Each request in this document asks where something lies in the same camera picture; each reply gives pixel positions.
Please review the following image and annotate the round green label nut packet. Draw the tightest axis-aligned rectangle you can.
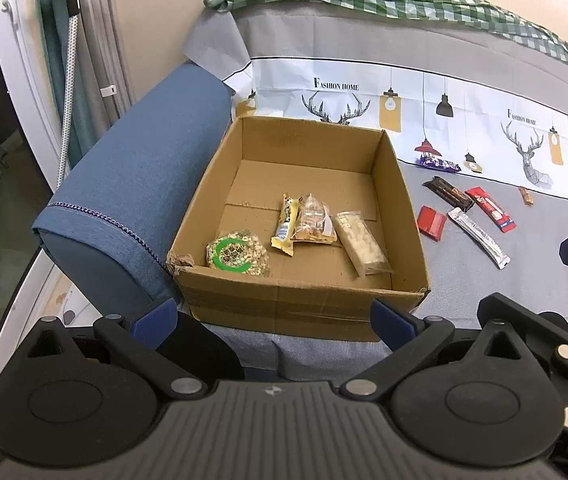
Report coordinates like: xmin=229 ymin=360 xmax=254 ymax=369
xmin=206 ymin=228 xmax=271 ymax=277

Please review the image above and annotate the dark brown chocolate bar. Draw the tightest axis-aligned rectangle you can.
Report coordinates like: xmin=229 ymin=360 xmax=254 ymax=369
xmin=424 ymin=176 xmax=475 ymax=212

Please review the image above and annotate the yellow snack packet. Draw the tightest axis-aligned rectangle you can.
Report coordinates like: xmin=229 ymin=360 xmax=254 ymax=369
xmin=270 ymin=193 xmax=305 ymax=257

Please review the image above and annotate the clear peanut packet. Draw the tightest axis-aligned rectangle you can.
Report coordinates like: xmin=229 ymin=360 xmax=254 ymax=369
xmin=291 ymin=192 xmax=343 ymax=247

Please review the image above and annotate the clear white cracker packet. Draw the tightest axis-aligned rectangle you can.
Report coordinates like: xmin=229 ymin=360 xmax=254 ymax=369
xmin=333 ymin=210 xmax=395 ymax=278

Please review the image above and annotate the square red snack packet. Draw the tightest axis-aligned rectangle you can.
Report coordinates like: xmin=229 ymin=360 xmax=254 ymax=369
xmin=417 ymin=205 xmax=448 ymax=241

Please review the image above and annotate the brown cardboard box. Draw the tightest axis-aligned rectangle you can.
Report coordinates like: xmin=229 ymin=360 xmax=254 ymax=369
xmin=168 ymin=115 xmax=432 ymax=343

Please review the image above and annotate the printed grey white sofa cover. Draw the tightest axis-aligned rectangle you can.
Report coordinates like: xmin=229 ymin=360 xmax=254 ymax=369
xmin=182 ymin=2 xmax=568 ymax=381

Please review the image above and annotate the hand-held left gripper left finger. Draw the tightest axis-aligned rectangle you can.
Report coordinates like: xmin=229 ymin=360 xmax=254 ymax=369
xmin=24 ymin=297 xmax=215 ymax=401

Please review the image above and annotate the white door frame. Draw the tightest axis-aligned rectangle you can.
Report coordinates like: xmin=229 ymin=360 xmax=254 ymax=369
xmin=0 ymin=0 xmax=75 ymax=171

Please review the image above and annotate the long red snack bar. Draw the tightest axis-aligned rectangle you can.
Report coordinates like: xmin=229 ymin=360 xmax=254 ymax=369
xmin=465 ymin=186 xmax=517 ymax=233

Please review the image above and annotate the purple candy packet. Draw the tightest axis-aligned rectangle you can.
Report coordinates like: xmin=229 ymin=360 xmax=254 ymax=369
xmin=416 ymin=155 xmax=460 ymax=173

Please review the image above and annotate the garment steamer with braided hose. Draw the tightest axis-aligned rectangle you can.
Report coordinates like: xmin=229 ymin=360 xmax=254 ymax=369
xmin=49 ymin=0 xmax=85 ymax=188

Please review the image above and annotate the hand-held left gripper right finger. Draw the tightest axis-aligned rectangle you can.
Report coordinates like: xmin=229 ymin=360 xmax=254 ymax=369
xmin=339 ymin=297 xmax=522 ymax=401

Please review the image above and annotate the teal curtain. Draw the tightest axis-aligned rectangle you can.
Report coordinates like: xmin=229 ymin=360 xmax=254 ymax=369
xmin=34 ymin=0 xmax=95 ymax=156

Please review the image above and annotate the grey curtain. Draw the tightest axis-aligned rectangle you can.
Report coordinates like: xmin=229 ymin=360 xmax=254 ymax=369
xmin=71 ymin=0 xmax=137 ymax=131

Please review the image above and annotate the silver stick packet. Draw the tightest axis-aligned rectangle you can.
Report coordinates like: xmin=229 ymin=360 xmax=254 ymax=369
xmin=447 ymin=208 xmax=512 ymax=270

